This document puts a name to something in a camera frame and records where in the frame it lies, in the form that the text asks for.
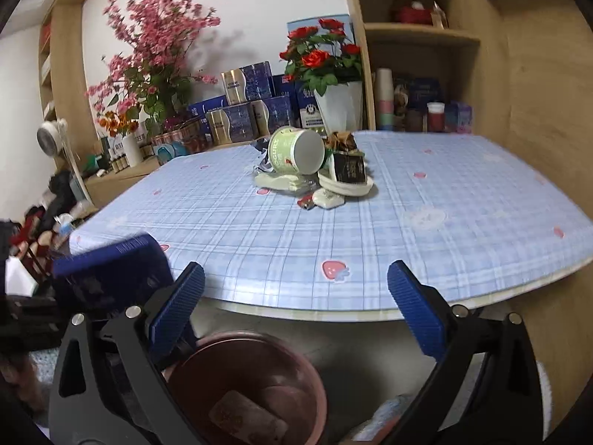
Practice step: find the red gold snack wrapper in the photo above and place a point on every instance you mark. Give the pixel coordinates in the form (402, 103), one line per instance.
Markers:
(343, 141)

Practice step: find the red rose bouquet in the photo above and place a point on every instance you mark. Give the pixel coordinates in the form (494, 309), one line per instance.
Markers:
(319, 62)

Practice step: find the orange artificial flowers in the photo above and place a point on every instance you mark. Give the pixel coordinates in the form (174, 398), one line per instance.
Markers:
(116, 123)

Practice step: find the white standing fan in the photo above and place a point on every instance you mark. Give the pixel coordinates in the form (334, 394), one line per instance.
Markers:
(51, 136)

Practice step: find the teal round tin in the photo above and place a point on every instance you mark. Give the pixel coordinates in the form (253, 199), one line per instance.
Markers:
(169, 153)

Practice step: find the blue plaid tablecloth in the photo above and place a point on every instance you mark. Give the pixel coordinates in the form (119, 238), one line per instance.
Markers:
(278, 241)

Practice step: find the row of small brown bottles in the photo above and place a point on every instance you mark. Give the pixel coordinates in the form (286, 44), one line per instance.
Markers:
(118, 162)

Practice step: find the black snack packet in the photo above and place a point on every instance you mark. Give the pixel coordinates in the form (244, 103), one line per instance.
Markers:
(350, 169)

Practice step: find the silver foil wrapper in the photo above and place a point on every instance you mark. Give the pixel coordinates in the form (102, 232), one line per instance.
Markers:
(261, 157)

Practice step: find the brown flat packet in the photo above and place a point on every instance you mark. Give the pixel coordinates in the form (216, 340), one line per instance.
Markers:
(245, 417)

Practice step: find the red basket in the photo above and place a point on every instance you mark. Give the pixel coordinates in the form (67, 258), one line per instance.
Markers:
(414, 11)

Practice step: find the red cup with white lid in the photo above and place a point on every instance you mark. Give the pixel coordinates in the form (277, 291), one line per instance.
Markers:
(436, 118)

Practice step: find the white flower pot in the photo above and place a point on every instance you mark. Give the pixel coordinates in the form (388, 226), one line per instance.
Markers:
(340, 106)

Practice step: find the wooden shelf unit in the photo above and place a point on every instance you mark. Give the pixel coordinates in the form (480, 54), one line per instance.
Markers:
(417, 32)

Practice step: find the stack of pastel paper cups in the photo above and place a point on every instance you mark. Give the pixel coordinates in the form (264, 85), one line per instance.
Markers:
(384, 97)

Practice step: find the pile of clothes and bags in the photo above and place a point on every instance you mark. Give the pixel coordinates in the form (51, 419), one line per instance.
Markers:
(60, 190)

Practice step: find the flat blue box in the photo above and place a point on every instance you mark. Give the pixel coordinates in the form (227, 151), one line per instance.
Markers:
(208, 106)

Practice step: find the white bottle vase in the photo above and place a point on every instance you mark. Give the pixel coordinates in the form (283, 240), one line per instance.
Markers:
(132, 150)

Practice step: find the floral patterned basket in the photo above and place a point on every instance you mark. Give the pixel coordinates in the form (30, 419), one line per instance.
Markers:
(183, 136)

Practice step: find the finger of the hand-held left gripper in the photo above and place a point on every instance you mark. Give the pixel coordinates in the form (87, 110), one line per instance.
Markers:
(106, 259)

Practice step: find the small blue box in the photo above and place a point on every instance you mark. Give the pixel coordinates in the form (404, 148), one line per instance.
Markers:
(283, 85)

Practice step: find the small white packet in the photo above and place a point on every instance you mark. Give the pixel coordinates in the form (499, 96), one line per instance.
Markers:
(328, 200)

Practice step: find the gold and blue gift box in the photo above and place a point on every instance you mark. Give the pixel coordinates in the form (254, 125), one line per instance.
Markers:
(273, 116)
(229, 125)
(245, 83)

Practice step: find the purple box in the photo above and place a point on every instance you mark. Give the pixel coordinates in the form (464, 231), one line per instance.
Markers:
(459, 118)

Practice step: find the pink plastic bin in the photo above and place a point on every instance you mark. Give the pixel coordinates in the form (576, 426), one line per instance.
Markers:
(217, 366)

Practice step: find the wooden wall shelf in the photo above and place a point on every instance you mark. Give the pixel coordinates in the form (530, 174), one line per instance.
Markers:
(65, 79)

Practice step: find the pale clear plastic wrapper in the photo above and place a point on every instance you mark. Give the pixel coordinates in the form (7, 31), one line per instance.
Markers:
(278, 181)

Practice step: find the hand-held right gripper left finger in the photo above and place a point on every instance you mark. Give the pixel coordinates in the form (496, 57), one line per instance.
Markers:
(178, 306)

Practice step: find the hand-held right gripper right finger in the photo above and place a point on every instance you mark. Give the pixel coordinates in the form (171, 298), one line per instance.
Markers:
(412, 306)

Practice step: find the pink blossom artificial plant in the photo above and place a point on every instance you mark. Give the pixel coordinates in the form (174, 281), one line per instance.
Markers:
(153, 46)

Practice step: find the dark blue box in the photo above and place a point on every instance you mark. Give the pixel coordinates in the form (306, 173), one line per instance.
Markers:
(419, 97)

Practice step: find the blue white carton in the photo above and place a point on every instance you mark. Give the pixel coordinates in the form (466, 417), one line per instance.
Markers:
(309, 109)

